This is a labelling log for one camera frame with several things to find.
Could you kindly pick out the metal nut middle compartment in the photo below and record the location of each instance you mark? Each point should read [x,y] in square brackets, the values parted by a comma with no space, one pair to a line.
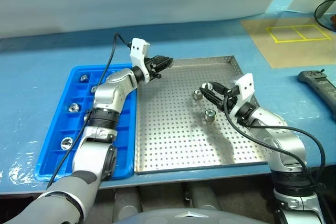
[73,108]

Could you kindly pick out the perforated steel tray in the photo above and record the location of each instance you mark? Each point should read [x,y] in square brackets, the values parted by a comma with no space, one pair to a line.
[170,129]

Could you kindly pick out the yellow tape rectangle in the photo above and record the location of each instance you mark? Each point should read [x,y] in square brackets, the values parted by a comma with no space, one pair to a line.
[302,40]

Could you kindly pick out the metal nut lower compartment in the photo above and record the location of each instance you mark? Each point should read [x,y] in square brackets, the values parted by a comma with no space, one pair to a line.
[66,143]

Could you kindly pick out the blue compartment tray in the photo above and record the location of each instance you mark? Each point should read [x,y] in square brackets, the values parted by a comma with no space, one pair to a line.
[56,119]

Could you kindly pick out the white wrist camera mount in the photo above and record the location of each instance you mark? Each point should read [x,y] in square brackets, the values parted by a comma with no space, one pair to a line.
[245,85]
[137,51]

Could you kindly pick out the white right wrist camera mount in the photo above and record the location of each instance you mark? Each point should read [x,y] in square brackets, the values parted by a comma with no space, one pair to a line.
[245,85]

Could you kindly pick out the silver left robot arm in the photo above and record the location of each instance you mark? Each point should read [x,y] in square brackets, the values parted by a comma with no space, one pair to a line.
[113,87]

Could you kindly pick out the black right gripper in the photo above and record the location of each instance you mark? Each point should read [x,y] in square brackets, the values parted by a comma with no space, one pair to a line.
[230,98]

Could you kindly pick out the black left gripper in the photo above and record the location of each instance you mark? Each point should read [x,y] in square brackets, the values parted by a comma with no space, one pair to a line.
[153,68]

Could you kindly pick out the grey remote controller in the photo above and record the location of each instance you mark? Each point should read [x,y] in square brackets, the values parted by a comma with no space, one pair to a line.
[319,83]

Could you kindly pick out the grey robot torso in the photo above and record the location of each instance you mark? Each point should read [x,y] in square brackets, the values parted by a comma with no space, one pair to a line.
[189,218]

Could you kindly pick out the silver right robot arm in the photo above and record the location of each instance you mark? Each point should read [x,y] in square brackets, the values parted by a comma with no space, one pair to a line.
[283,134]

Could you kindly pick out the grey rounded cylinder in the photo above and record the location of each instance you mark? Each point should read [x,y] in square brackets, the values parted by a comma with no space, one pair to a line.
[127,203]
[204,195]

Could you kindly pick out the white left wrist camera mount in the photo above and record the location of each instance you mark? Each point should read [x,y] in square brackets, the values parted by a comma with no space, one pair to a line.
[137,51]

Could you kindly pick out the brown floor mat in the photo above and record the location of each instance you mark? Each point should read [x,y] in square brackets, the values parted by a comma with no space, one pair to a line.
[262,45]

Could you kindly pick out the metal nut compartment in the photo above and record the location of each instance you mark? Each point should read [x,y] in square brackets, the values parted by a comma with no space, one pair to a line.
[93,89]
[66,143]
[73,108]

